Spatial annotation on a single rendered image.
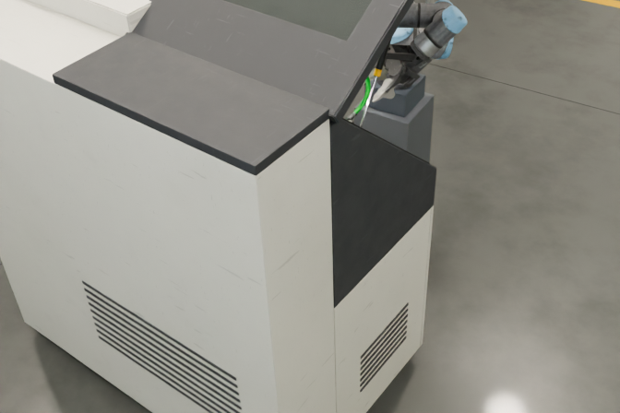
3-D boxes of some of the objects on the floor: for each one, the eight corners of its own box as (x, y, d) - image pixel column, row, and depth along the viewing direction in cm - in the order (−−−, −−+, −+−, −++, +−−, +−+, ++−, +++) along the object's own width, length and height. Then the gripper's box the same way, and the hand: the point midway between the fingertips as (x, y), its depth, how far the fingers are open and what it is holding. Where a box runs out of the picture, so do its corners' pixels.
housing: (337, 459, 286) (329, 108, 193) (288, 521, 269) (254, 167, 176) (80, 293, 355) (-18, -26, 261) (28, 334, 337) (-97, 7, 244)
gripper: (439, 70, 238) (387, 115, 247) (423, 41, 246) (374, 86, 255) (423, 59, 232) (371, 105, 241) (406, 29, 241) (356, 76, 249)
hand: (369, 89), depth 246 cm, fingers open, 7 cm apart
